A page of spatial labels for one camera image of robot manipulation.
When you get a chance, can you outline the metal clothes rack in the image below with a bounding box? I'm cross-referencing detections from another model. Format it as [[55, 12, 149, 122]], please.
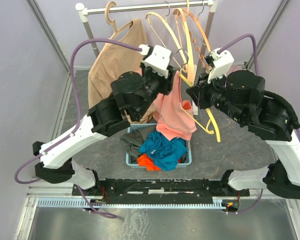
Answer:
[[75, 0, 217, 57]]

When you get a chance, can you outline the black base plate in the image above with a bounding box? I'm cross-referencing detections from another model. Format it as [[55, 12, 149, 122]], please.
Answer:
[[69, 169, 250, 204]]

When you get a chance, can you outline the mauve clothes pile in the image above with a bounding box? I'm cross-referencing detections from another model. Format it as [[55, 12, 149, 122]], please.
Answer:
[[229, 64, 246, 73]]

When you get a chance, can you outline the beige t shirt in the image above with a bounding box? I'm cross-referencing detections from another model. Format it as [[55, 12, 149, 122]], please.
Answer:
[[87, 18, 155, 124]]

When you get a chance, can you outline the blue t shirt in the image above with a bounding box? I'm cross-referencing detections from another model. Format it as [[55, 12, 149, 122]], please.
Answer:
[[139, 130, 187, 160]]

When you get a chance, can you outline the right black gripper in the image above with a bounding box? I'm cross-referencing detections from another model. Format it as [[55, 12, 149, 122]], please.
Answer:
[[186, 68, 247, 124]]

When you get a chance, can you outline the light blue cable duct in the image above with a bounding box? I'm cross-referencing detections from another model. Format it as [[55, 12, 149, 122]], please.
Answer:
[[37, 197, 226, 210]]

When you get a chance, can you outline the yellow hanger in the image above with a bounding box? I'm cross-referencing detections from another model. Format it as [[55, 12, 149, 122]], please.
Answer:
[[174, 48, 222, 144]]

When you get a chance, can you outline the dark grey t shirt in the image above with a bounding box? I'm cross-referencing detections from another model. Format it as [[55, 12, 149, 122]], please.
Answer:
[[119, 126, 156, 159]]

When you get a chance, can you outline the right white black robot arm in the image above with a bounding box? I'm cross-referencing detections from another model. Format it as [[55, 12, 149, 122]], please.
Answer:
[[186, 70, 300, 200]]

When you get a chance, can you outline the light blue plastic basket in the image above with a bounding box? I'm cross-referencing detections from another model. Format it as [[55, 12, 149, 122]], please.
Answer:
[[125, 123, 192, 168]]

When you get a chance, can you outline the orange hanger of blue shirt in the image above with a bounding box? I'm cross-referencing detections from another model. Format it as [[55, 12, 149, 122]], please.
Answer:
[[181, 1, 213, 75]]

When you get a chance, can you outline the beige hanger of beige shirt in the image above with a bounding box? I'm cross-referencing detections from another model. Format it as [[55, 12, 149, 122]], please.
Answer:
[[104, 1, 134, 40]]

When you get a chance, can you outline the orange t shirt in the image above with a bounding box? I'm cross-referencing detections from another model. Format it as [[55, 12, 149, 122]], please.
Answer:
[[136, 153, 183, 172]]

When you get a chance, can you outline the pink t shirt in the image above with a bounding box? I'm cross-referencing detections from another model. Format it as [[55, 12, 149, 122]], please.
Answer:
[[139, 71, 197, 141]]

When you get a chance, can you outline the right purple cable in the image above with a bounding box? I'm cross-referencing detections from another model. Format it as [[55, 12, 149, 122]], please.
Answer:
[[219, 33, 300, 215]]

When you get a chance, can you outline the white hanger of grey shirt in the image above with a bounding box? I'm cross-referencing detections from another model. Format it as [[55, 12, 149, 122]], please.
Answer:
[[145, 11, 188, 72]]

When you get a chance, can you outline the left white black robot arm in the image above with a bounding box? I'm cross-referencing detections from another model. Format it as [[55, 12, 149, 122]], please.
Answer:
[[32, 64, 177, 195]]

